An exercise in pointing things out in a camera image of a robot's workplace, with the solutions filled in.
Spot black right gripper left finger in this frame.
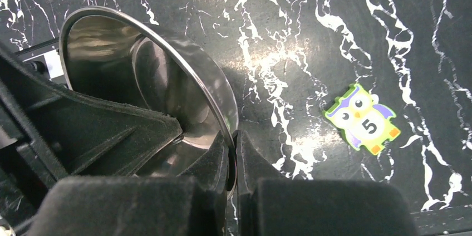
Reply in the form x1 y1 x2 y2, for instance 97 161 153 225
27 134 229 235

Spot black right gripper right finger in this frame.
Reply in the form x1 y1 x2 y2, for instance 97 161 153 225
235 130 417 235

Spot steel bowl with chess pieces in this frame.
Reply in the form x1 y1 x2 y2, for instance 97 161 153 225
59 6 239 176

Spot black and white chessboard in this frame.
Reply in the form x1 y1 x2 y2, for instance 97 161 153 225
15 38 68 88

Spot green toy car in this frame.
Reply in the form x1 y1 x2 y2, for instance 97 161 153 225
323 83 401 155

